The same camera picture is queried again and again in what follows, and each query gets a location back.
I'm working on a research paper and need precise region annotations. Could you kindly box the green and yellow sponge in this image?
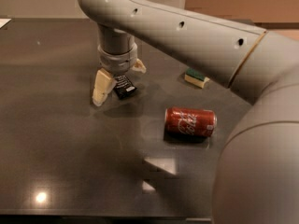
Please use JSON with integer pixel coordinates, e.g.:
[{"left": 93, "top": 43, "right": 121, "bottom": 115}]
[{"left": 184, "top": 68, "right": 209, "bottom": 89}]

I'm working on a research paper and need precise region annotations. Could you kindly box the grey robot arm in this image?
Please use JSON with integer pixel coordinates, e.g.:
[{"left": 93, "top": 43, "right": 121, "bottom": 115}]
[{"left": 78, "top": 0, "right": 299, "bottom": 224}]

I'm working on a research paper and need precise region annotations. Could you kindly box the black rxbar chocolate wrapper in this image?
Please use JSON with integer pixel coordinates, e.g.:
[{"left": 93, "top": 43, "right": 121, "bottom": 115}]
[{"left": 114, "top": 76, "right": 137, "bottom": 99}]

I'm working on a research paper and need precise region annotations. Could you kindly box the red coca-cola can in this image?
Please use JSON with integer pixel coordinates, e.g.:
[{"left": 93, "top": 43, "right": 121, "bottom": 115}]
[{"left": 164, "top": 107, "right": 217, "bottom": 137}]

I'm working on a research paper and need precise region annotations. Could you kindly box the white paper sheet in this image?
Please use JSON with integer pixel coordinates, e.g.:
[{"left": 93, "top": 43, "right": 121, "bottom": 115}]
[{"left": 0, "top": 19, "right": 11, "bottom": 29}]

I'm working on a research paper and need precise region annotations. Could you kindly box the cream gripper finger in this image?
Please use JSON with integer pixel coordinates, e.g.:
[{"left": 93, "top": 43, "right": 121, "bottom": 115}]
[
  {"left": 93, "top": 68, "right": 116, "bottom": 106},
  {"left": 131, "top": 59, "right": 147, "bottom": 74}
]

